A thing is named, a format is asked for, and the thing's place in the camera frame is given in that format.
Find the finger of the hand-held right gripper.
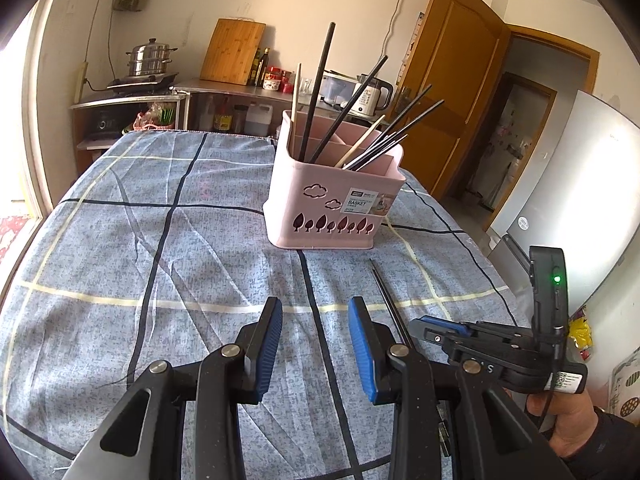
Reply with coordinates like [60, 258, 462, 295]
[409, 315, 474, 342]

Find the person's right hand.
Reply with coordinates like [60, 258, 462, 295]
[524, 389, 602, 459]

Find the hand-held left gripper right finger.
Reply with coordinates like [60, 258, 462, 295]
[347, 296, 577, 480]

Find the red floor mat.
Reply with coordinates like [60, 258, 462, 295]
[0, 214, 37, 262]

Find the steel steamer pot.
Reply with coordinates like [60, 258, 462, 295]
[124, 37, 179, 79]

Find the black kitchen appliance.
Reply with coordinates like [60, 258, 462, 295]
[87, 109, 126, 142]

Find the row of dark chopsticks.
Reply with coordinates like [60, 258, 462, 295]
[362, 132, 411, 170]

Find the stove stand cabinet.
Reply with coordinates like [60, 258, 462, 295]
[69, 91, 192, 162]

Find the black chopstick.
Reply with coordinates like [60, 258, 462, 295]
[309, 55, 389, 165]
[373, 269, 410, 347]
[369, 258, 416, 350]
[344, 84, 434, 170]
[299, 22, 336, 161]
[354, 100, 446, 171]

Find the wooden chopstick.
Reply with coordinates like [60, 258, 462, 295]
[291, 63, 303, 125]
[334, 115, 387, 168]

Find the wooden door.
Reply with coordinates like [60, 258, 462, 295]
[394, 0, 512, 202]

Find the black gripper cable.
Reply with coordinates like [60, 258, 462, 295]
[524, 364, 557, 432]

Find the steel counter table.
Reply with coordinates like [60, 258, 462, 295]
[170, 77, 401, 128]

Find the wooden cutting board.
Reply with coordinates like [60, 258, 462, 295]
[199, 18, 267, 86]

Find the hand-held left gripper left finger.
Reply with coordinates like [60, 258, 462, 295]
[62, 296, 285, 480]

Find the clear plastic container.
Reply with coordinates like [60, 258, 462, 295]
[317, 72, 359, 106]

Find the white plastic jug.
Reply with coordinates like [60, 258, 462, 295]
[243, 102, 274, 137]

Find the white dotted box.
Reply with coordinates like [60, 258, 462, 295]
[611, 359, 640, 419]

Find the white electric kettle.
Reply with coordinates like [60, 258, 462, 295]
[349, 79, 394, 119]

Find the black induction cooker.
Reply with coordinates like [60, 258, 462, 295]
[105, 72, 180, 96]

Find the pink plastic basket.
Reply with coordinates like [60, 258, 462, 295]
[263, 109, 405, 251]

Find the person's right forearm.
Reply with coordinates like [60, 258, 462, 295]
[550, 406, 640, 480]

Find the pink vegetable basket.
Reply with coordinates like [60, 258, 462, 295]
[131, 104, 177, 132]

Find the silver refrigerator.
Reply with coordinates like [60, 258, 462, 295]
[486, 89, 640, 322]

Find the yellow plastic bag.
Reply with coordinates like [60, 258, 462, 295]
[569, 316, 594, 362]

